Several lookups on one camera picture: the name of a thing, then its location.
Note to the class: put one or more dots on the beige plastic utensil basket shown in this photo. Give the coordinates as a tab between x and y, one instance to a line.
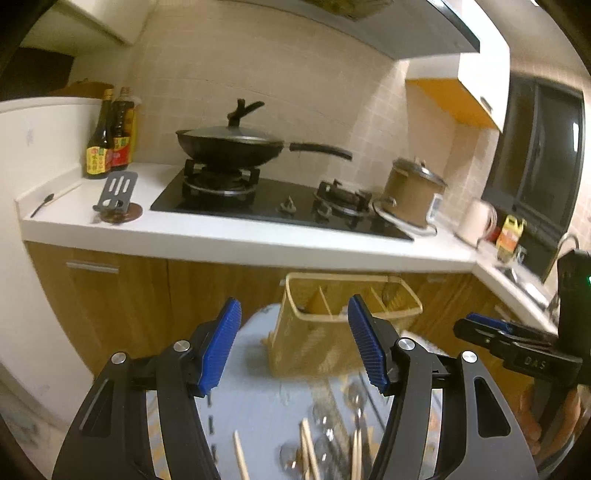
323	341

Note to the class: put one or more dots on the brown round spatula rest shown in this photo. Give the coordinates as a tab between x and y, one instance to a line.
124	216

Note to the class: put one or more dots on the white and orange wall cabinet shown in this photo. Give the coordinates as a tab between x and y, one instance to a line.
485	69

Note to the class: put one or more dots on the black wok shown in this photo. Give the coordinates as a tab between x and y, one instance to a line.
231	154

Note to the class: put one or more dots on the kitchen sink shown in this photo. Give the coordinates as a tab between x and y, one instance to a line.
521	281

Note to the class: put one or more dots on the yellow bottle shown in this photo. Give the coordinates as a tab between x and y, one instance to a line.
510	235

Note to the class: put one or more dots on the black spoon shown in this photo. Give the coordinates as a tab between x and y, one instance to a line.
44	203

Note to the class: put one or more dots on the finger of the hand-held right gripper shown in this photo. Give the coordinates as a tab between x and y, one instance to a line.
485	339
487	321

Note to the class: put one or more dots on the dark window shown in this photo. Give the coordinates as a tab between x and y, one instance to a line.
531	152

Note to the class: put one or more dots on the range hood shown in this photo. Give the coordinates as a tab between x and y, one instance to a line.
392	27

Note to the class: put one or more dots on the white kettle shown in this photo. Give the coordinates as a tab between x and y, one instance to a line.
475	224

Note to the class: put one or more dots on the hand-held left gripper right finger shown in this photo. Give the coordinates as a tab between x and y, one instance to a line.
367	346

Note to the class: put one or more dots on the dark sauce bottle red label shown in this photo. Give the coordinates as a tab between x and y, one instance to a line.
122	138

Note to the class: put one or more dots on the grey slotted spatula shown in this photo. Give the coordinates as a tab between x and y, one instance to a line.
117	189

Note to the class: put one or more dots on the metal faucet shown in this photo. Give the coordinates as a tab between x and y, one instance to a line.
561	249

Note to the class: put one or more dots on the glass wok lid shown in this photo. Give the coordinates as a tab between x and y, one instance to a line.
231	134

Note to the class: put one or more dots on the blue patterned tablecloth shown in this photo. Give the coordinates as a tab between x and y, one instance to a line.
258	392

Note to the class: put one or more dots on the dark soy sauce bottle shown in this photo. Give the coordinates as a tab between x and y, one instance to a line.
98	152

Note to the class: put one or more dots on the plain wooden cabinet door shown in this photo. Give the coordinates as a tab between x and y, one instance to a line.
221	286

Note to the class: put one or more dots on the wooden corner base cabinet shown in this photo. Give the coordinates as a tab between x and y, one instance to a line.
452	300

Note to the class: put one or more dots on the black gas stove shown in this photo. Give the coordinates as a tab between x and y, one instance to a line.
277	198

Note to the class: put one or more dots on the person's right hand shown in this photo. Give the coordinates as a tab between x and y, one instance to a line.
530	415

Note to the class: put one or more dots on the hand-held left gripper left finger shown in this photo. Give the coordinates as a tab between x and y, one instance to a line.
221	346

